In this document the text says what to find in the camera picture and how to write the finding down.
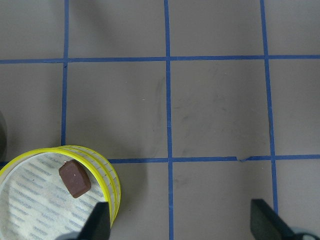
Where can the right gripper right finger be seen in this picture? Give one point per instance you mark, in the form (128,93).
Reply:
(265,224)

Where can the brown bun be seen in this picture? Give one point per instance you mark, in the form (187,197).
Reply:
(75,178)

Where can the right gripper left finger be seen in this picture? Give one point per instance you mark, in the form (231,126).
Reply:
(98,224)

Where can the yellow steamer layer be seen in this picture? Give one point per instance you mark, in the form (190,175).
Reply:
(103,172)
(34,202)

